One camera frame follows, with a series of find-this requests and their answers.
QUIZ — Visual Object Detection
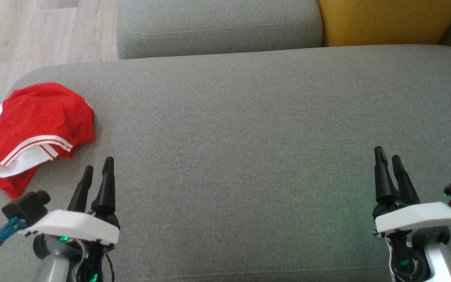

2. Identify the grey sofa seat cushion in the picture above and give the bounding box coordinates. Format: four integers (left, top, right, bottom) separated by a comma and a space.
117, 0, 324, 60

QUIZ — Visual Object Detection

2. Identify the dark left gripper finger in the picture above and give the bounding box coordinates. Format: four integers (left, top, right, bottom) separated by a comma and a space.
91, 156, 116, 216
67, 165, 94, 214

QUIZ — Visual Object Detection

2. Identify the yellow sofa backrest cushion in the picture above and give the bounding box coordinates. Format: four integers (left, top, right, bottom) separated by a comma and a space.
317, 0, 451, 47

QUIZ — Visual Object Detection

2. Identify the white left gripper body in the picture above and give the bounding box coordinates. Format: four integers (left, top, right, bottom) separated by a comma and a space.
18, 210, 120, 282

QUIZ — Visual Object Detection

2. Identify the red white-sleeved jersey shirt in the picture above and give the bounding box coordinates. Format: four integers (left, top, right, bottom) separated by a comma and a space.
0, 82, 96, 179

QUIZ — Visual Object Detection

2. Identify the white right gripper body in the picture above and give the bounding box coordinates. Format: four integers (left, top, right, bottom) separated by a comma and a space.
373, 201, 451, 282

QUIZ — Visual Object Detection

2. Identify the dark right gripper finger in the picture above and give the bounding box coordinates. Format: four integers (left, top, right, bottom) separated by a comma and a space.
391, 155, 421, 205
374, 146, 400, 204

